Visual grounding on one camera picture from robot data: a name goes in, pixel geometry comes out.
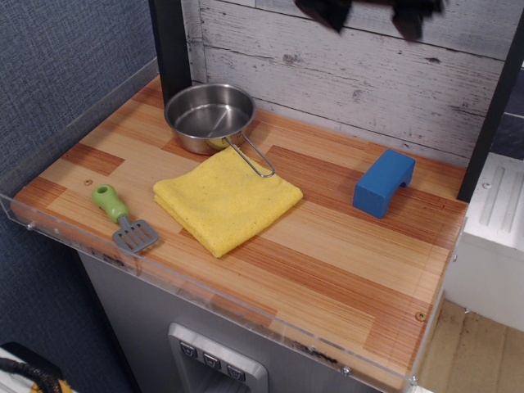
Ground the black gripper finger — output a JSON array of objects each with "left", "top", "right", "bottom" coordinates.
[
  {"left": 294, "top": 0, "right": 352, "bottom": 33},
  {"left": 391, "top": 0, "right": 444, "bottom": 41}
]

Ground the green-handled grey toy spatula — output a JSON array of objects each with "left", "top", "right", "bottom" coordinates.
[{"left": 92, "top": 184, "right": 159, "bottom": 254}]

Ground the black right vertical post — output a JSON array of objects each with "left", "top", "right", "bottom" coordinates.
[{"left": 457, "top": 14, "right": 523, "bottom": 202}]

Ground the grey cabinet with button panel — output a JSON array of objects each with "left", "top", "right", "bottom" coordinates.
[{"left": 80, "top": 254, "right": 374, "bottom": 392}]

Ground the folded yellow cloth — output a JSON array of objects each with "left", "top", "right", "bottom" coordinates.
[{"left": 153, "top": 147, "right": 303, "bottom": 258}]

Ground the black braided cable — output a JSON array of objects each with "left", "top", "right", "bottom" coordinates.
[{"left": 0, "top": 358, "right": 62, "bottom": 393}]

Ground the stainless steel pot with handle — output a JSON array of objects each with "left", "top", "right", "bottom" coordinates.
[{"left": 164, "top": 84, "right": 275, "bottom": 178}]

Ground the clear acrylic table guard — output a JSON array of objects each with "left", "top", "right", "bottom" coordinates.
[{"left": 7, "top": 81, "right": 466, "bottom": 391}]

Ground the white ribbed appliance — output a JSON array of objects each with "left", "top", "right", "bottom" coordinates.
[{"left": 443, "top": 153, "right": 523, "bottom": 331}]

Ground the black vertical post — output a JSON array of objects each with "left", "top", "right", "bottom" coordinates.
[
  {"left": 148, "top": 0, "right": 192, "bottom": 105},
  {"left": 457, "top": 14, "right": 523, "bottom": 202}
]

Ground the yellow object at corner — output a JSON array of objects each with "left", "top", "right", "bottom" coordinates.
[{"left": 29, "top": 379, "right": 75, "bottom": 393}]

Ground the blue arch-shaped wooden block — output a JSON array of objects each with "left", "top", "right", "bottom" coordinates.
[{"left": 353, "top": 149, "right": 416, "bottom": 219}]

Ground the black left vertical post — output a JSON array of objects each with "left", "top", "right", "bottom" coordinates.
[{"left": 148, "top": 0, "right": 192, "bottom": 105}]

